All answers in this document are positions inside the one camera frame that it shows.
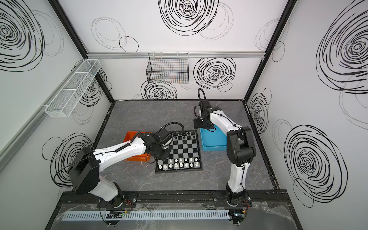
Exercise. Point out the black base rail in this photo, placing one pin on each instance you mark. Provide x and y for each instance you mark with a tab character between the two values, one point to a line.
217	198

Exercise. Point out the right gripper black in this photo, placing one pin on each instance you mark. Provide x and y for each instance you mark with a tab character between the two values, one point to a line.
203	123

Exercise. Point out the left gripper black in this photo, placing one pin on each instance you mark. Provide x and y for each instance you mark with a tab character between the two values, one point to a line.
160	152

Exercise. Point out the blue plastic tray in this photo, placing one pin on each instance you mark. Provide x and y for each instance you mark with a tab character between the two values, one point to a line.
213	139

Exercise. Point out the black white chess board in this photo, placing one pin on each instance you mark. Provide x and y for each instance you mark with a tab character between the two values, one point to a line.
184	156

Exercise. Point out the white wire shelf basket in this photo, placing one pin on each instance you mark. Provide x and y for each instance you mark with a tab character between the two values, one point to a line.
81	87

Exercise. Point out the white slotted cable duct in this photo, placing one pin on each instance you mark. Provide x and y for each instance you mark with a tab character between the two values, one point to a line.
145	215

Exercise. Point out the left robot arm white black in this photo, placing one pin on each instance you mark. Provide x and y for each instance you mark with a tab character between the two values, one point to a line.
84	171

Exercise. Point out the black wire basket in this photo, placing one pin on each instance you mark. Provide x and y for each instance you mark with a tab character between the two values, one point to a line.
168	67

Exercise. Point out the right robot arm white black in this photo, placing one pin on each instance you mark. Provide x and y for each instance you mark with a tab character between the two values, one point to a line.
241	149

